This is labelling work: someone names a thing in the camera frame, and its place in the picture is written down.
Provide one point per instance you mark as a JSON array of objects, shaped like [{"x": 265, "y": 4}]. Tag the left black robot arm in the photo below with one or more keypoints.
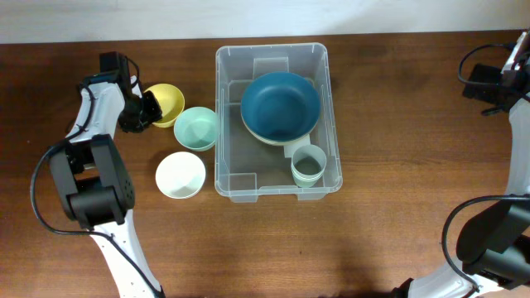
[{"x": 94, "y": 186}]

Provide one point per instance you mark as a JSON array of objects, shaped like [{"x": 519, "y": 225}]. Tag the cream plate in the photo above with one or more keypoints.
[{"x": 279, "y": 143}]

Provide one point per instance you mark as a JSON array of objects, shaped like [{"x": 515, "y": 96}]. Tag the grey cup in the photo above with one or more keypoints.
[{"x": 309, "y": 159}]

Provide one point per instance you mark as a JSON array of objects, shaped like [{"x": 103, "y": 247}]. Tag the white small bowl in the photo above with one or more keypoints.
[{"x": 180, "y": 175}]

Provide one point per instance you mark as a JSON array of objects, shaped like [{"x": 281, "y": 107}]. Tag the blue plate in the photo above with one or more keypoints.
[{"x": 280, "y": 107}]

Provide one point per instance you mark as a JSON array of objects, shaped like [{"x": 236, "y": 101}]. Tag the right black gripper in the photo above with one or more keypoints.
[{"x": 483, "y": 73}]

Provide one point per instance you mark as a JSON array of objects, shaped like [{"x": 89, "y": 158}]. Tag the clear plastic storage bin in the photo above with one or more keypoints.
[{"x": 245, "y": 168}]

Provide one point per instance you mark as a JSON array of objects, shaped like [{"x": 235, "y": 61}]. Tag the yellow small bowl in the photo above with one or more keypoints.
[{"x": 171, "y": 101}]

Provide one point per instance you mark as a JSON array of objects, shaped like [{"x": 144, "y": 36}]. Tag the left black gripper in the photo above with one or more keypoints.
[{"x": 133, "y": 122}]

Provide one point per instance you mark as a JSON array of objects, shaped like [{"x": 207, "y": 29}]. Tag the green small bowl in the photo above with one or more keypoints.
[{"x": 196, "y": 128}]

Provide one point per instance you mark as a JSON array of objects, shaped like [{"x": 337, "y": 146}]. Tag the cream cup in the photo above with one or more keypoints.
[{"x": 297, "y": 175}]

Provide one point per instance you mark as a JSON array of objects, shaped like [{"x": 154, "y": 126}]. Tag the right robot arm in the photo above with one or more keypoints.
[{"x": 492, "y": 253}]

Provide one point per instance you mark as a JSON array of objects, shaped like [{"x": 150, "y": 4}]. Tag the green cup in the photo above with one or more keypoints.
[{"x": 305, "y": 182}]

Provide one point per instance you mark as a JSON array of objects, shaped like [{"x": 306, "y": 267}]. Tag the white label in bin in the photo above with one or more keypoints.
[{"x": 290, "y": 148}]

